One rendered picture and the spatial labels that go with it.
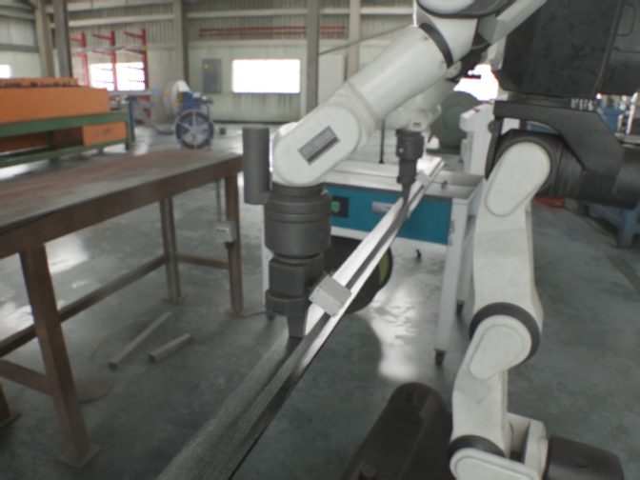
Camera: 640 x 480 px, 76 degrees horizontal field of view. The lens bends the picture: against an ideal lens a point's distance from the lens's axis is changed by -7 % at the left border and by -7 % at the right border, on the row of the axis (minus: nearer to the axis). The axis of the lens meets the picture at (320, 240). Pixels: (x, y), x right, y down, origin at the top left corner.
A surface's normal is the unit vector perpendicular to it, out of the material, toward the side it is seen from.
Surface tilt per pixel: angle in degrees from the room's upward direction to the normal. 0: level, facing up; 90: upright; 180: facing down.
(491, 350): 90
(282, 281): 90
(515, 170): 90
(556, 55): 102
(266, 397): 75
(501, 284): 90
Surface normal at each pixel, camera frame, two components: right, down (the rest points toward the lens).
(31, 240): 0.95, 0.12
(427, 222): -0.44, 0.29
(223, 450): 0.91, -0.12
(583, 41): -0.21, 0.50
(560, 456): -0.21, -0.69
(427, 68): 0.23, 0.46
